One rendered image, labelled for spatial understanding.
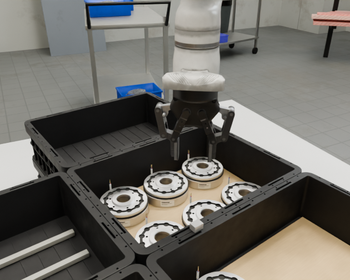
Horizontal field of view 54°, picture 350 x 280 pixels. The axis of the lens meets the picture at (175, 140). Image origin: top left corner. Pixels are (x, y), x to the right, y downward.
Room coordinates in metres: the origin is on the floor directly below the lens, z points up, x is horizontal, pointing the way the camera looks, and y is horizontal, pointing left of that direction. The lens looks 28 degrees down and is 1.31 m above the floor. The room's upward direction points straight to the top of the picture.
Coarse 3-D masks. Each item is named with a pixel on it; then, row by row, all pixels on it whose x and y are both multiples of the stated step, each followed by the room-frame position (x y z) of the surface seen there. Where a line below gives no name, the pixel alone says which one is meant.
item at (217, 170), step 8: (192, 160) 0.76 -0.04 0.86; (200, 160) 0.75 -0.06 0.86; (216, 160) 0.75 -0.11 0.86; (184, 168) 0.71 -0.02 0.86; (192, 168) 0.71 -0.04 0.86; (216, 168) 0.72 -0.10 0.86; (192, 176) 0.68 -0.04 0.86; (200, 176) 0.69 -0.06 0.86; (208, 176) 0.68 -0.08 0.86; (216, 176) 0.68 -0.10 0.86
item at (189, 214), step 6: (192, 204) 0.57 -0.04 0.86; (198, 204) 0.58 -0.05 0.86; (204, 204) 0.57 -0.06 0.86; (210, 204) 0.57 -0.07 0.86; (216, 204) 0.58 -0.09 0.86; (222, 204) 0.57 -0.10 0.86; (186, 210) 0.56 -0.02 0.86; (192, 210) 0.56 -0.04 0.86; (186, 216) 0.54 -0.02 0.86; (192, 216) 0.54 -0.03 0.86; (186, 222) 0.52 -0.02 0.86
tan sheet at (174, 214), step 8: (224, 176) 0.73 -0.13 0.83; (232, 176) 0.73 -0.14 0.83; (224, 184) 0.69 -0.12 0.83; (192, 192) 0.66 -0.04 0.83; (200, 192) 0.66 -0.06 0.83; (208, 192) 0.66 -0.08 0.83; (216, 192) 0.66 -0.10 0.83; (192, 200) 0.63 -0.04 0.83; (216, 200) 0.63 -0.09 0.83; (152, 208) 0.60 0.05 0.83; (160, 208) 0.60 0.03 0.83; (168, 208) 0.60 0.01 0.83; (176, 208) 0.60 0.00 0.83; (152, 216) 0.58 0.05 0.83; (160, 216) 0.58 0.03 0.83; (168, 216) 0.58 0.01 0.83; (176, 216) 0.58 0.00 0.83; (144, 224) 0.55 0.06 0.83; (136, 232) 0.53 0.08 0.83
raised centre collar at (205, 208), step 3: (201, 207) 0.56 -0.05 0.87; (204, 207) 0.56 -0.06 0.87; (207, 207) 0.56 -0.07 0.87; (210, 207) 0.56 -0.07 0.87; (213, 207) 0.56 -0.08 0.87; (198, 210) 0.55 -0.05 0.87; (201, 210) 0.55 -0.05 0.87; (204, 210) 0.56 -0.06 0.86; (207, 210) 0.56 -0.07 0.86; (210, 210) 0.55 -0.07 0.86; (213, 210) 0.55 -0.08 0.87; (216, 210) 0.55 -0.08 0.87; (198, 213) 0.54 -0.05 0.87; (198, 216) 0.53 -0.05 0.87; (201, 216) 0.53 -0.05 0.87
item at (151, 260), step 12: (288, 180) 0.56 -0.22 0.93; (300, 180) 0.57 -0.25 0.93; (324, 180) 0.56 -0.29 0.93; (264, 192) 0.52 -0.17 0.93; (276, 192) 0.52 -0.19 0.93; (348, 192) 0.52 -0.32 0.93; (252, 204) 0.49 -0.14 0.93; (228, 216) 0.46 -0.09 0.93; (204, 228) 0.43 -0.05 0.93; (216, 228) 0.43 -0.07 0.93; (180, 240) 0.40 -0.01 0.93; (192, 240) 0.40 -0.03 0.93; (156, 252) 0.38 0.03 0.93; (168, 252) 0.38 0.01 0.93; (156, 264) 0.35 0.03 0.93; (156, 276) 0.33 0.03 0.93; (168, 276) 0.33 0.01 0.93
